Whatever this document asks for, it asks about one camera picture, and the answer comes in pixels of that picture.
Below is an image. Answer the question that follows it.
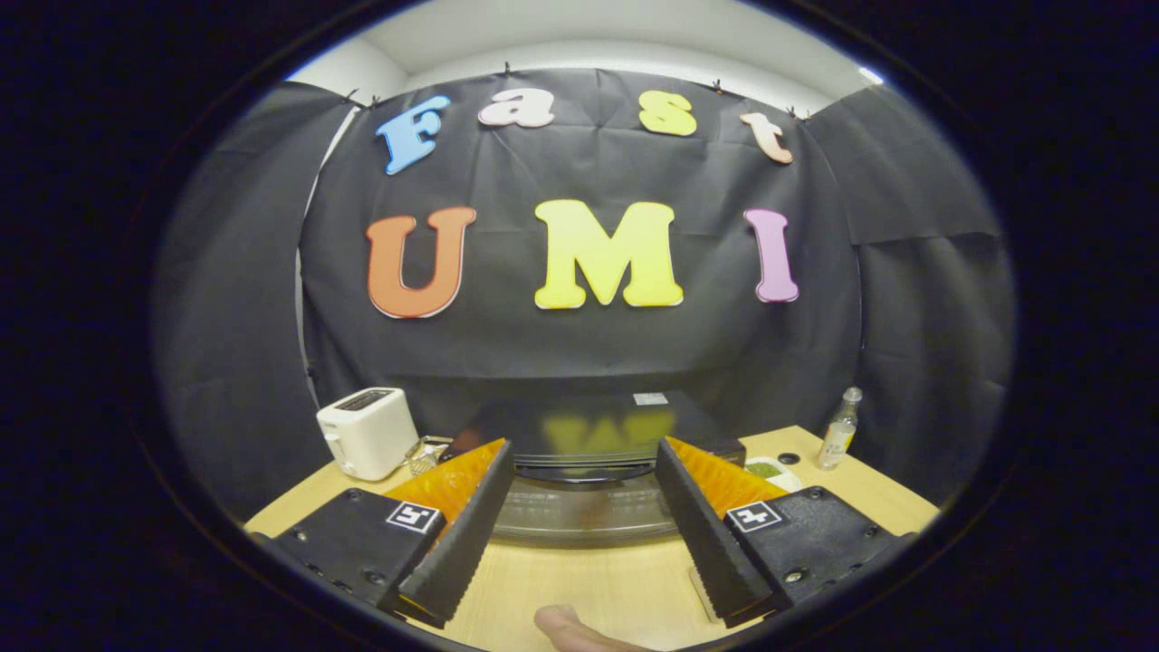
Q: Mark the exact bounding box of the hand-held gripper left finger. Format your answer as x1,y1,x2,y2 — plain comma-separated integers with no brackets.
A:
256,439,515,630

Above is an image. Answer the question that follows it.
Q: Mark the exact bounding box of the white divided condiment dish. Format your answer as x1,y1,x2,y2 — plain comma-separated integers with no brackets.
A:
744,455,802,494

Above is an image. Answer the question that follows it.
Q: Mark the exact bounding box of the white bread toaster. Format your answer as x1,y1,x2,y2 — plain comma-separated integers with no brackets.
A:
316,388,420,482

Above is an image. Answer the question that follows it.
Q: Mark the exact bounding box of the white rectangular tray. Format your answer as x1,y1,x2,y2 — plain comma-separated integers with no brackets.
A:
688,566,716,621

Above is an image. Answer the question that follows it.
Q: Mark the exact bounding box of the clear glass bottle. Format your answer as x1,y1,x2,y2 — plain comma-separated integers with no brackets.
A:
818,387,864,470

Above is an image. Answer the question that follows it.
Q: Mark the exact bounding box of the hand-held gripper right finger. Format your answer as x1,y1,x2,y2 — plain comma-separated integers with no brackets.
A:
654,436,915,628

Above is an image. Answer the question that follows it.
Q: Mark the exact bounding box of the black toaster oven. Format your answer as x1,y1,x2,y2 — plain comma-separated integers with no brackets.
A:
439,389,748,549

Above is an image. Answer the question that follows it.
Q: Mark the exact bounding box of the black backdrop cloth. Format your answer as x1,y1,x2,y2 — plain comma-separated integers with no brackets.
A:
152,68,1015,522

